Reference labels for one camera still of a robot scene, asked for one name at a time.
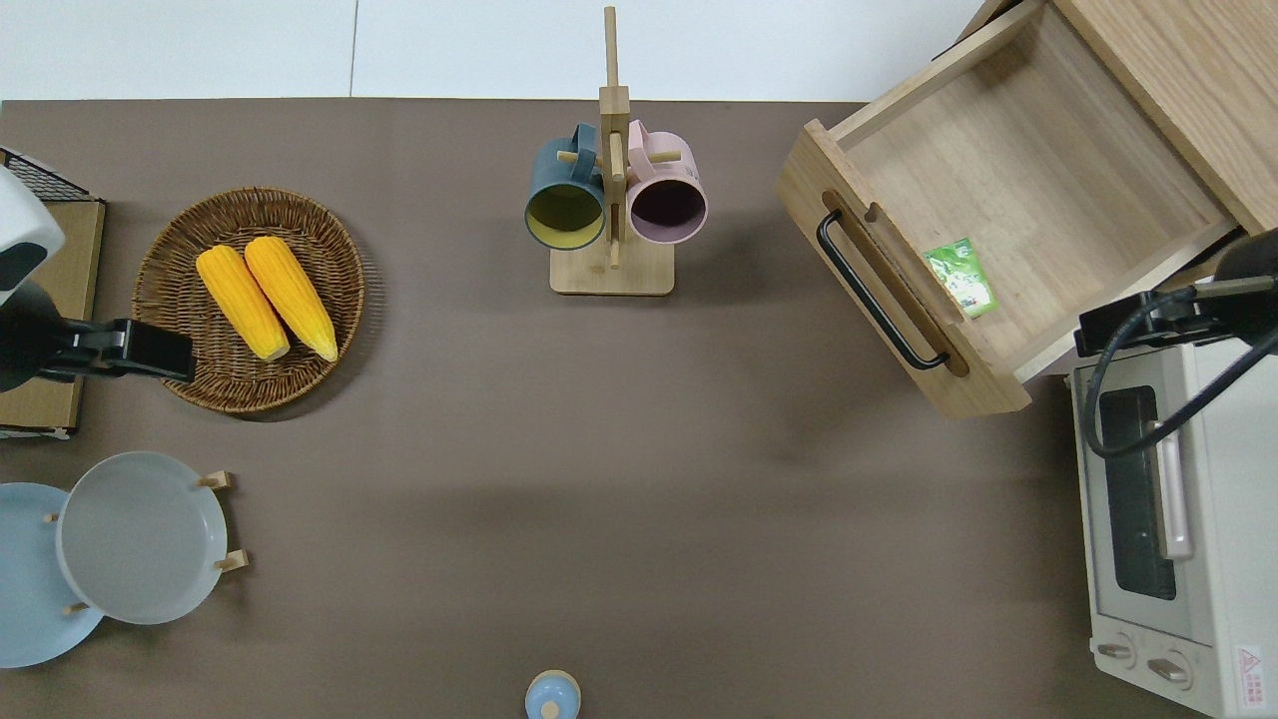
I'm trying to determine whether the dark blue mug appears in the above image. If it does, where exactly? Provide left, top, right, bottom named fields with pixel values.
left=523, top=122, right=609, bottom=252

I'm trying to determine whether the yellow corn cob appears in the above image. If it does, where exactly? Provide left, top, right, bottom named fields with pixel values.
left=195, top=245, right=292, bottom=363
left=244, top=235, right=339, bottom=363

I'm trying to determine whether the grey plate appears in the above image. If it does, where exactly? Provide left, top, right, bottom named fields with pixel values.
left=54, top=450, right=230, bottom=627

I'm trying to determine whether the light blue round knob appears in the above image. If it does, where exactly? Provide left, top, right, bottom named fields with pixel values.
left=524, top=669, right=583, bottom=719

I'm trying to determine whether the white rounded device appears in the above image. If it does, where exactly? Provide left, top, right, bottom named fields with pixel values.
left=0, top=165, right=67, bottom=311

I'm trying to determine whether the white toaster oven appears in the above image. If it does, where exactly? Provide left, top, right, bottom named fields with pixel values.
left=1069, top=335, right=1278, bottom=719

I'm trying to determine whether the brown wicker basket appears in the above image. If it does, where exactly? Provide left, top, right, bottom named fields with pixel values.
left=131, top=187, right=367, bottom=416

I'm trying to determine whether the black wire wooden shelf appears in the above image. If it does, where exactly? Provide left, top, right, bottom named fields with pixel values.
left=0, top=147, right=107, bottom=441

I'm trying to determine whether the light wooden cabinet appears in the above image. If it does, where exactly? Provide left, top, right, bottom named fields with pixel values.
left=934, top=0, right=1278, bottom=293

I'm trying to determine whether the wooden mug tree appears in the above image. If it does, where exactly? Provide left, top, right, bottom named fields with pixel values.
left=548, top=5, right=684, bottom=298

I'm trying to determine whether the black metal drawer handle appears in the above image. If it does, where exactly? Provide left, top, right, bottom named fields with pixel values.
left=815, top=207, right=953, bottom=372

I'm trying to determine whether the black camera on bracket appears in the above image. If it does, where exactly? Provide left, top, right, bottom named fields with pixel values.
left=0, top=280, right=197, bottom=392
left=1073, top=228, right=1278, bottom=360

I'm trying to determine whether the light blue plate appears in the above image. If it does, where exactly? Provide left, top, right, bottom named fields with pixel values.
left=0, top=481, right=107, bottom=669

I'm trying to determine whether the wooden plate rack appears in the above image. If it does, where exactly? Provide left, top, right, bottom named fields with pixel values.
left=40, top=469, right=250, bottom=616

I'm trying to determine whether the black camera cable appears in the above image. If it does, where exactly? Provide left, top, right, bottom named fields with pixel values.
left=1085, top=284, right=1278, bottom=461

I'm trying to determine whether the green tea box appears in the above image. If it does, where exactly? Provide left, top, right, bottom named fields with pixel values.
left=923, top=238, right=1000, bottom=322

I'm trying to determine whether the pink mug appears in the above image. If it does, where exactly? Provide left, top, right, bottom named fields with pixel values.
left=625, top=119, right=710, bottom=247

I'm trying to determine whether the brown table mat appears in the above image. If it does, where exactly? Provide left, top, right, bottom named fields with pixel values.
left=0, top=98, right=1214, bottom=719

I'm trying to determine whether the light wooden drawer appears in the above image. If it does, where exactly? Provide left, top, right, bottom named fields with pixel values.
left=777, top=0, right=1245, bottom=421

